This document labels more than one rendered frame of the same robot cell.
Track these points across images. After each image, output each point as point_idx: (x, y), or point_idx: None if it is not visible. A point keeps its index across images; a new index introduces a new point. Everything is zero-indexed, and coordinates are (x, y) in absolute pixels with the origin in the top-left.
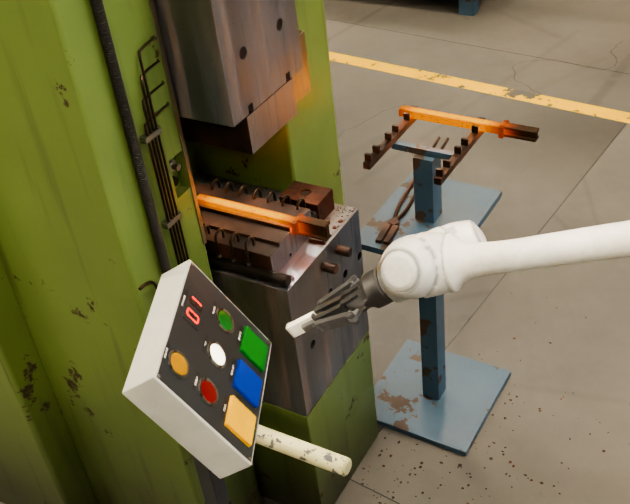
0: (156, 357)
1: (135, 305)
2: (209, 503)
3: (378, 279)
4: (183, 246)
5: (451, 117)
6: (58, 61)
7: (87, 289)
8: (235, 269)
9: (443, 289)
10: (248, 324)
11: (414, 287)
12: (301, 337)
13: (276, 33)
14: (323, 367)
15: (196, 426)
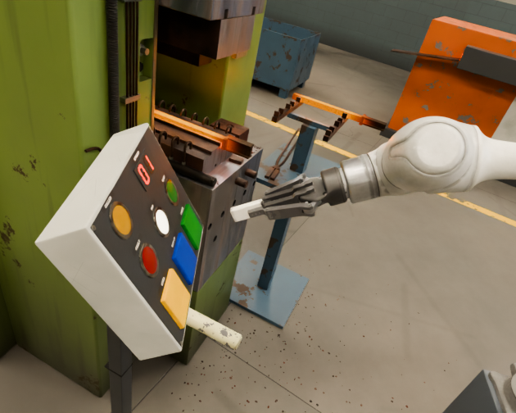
0: (94, 204)
1: (78, 167)
2: (112, 365)
3: (341, 176)
4: None
5: (328, 106)
6: None
7: (31, 146)
8: (171, 165)
9: (463, 184)
10: (188, 203)
11: (453, 170)
12: (210, 231)
13: None
14: (215, 257)
15: (129, 300)
